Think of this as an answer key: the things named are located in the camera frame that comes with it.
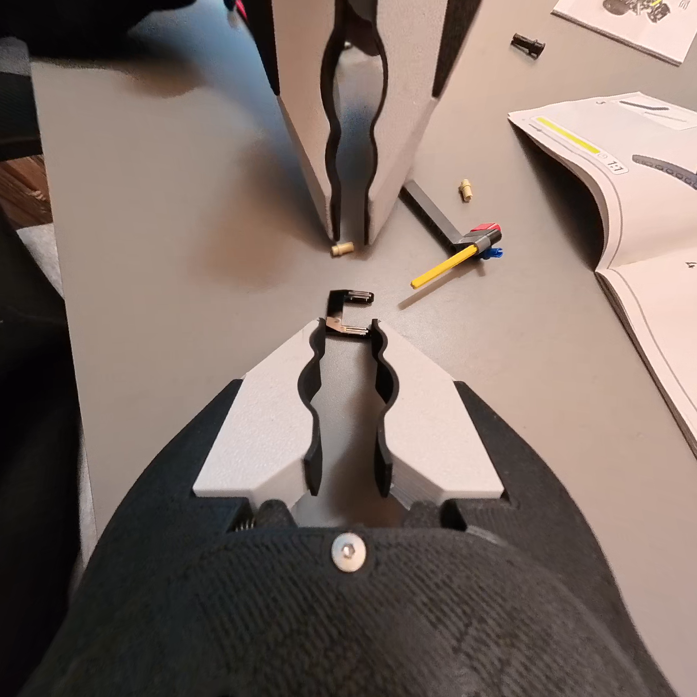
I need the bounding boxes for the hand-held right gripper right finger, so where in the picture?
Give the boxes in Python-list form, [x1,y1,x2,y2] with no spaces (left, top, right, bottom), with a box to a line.
[371,318,503,513]

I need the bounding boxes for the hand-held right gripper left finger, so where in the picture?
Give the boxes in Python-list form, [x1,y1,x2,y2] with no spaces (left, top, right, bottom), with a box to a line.
[192,318,329,526]

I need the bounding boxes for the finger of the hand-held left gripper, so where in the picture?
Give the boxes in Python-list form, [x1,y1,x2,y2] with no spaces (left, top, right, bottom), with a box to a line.
[271,0,349,243]
[364,0,448,246]

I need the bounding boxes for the black u-shaped lego bracket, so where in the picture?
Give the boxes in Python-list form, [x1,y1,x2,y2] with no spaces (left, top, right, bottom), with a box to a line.
[325,290,375,338]

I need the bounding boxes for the lego assembly with yellow axle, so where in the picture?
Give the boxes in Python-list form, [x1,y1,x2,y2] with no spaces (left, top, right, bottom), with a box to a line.
[400,181,505,289]

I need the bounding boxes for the closed instruction booklet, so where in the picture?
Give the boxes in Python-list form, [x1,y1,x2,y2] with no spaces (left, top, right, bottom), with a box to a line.
[551,0,697,67]

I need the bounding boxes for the person's dark clothed legs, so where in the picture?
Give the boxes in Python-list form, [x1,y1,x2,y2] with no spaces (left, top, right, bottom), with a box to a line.
[0,207,104,697]

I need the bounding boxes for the open instruction booklet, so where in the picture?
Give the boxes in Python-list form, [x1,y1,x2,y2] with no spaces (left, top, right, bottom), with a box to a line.
[508,93,697,458]

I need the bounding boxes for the black chair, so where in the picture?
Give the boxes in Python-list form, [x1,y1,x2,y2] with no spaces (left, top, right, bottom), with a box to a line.
[0,38,43,161]

